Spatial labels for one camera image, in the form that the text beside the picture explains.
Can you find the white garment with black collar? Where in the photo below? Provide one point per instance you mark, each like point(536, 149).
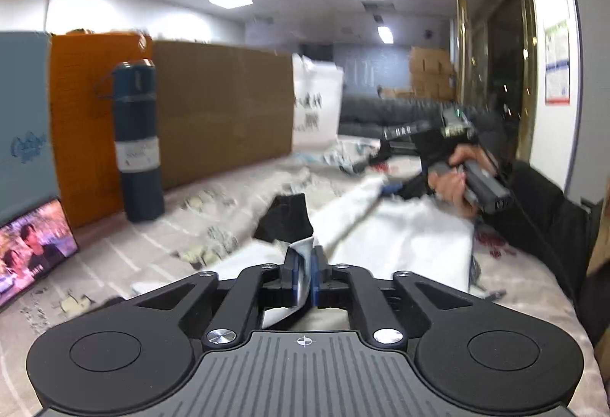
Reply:
point(405, 236)

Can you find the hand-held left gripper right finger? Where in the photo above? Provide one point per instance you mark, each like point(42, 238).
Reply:
point(315, 276)

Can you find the white printed plastic bag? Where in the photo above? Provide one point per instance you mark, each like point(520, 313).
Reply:
point(314, 107)

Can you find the stack of cardboard boxes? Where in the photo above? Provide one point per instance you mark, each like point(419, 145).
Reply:
point(429, 74)

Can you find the tablet with lit screen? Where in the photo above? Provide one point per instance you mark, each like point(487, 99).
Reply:
point(33, 250)

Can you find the ceiling air vent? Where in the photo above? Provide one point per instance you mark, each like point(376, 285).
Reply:
point(379, 13)

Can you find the orange box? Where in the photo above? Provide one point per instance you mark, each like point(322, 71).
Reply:
point(86, 121)

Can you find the brown cardboard box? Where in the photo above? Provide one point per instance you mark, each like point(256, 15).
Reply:
point(224, 112)

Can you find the dark blue thermos bottle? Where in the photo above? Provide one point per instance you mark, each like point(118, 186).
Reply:
point(138, 150)

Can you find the gold framed glass door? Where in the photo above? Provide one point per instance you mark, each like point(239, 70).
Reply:
point(495, 55)

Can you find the person's right hand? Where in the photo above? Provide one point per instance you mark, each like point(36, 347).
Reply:
point(448, 188)

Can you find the wall poster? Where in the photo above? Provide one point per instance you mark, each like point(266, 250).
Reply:
point(557, 40)

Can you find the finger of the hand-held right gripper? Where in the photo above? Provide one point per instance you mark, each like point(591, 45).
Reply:
point(402, 132)
point(405, 187)

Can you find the grey-blue box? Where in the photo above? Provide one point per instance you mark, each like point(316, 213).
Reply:
point(26, 121)

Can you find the black sofa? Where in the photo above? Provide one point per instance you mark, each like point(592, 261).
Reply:
point(381, 112)

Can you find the person's right forearm black sleeve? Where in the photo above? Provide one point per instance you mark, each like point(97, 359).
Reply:
point(538, 212)

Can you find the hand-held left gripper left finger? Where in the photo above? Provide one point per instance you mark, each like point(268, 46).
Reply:
point(296, 275)

